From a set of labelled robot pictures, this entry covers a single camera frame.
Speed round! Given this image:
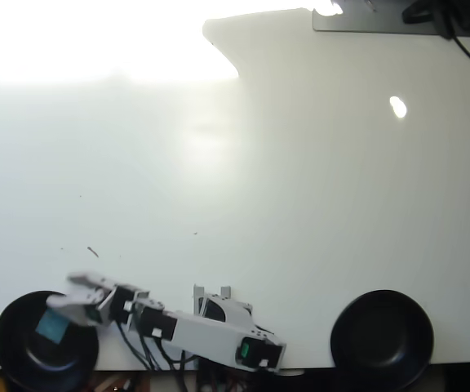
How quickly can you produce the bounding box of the blue foam cube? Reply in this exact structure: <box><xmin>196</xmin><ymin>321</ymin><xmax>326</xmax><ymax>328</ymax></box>
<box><xmin>35</xmin><ymin>309</ymin><xmax>70</xmax><ymax>345</ymax></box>

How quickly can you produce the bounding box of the black power cable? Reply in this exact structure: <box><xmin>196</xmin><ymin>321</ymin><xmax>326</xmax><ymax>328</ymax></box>
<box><xmin>442</xmin><ymin>16</ymin><xmax>470</xmax><ymax>63</ymax></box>

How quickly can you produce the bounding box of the black servo cable bundle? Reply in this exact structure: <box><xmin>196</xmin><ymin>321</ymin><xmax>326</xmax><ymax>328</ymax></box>
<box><xmin>139</xmin><ymin>332</ymin><xmax>202</xmax><ymax>372</ymax></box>

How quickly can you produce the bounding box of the white gripper with motor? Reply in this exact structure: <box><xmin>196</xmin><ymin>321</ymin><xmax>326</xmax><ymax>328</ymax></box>
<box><xmin>46</xmin><ymin>270</ymin><xmax>137</xmax><ymax>328</ymax></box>

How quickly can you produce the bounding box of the black looped servo cable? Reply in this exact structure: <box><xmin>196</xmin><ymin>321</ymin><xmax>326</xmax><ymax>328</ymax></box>
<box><xmin>115</xmin><ymin>320</ymin><xmax>158</xmax><ymax>372</ymax></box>

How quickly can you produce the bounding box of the black round bowl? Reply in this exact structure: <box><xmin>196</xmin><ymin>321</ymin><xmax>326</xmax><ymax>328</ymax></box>
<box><xmin>0</xmin><ymin>290</ymin><xmax>100</xmax><ymax>392</ymax></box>
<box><xmin>329</xmin><ymin>289</ymin><xmax>435</xmax><ymax>391</ymax></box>

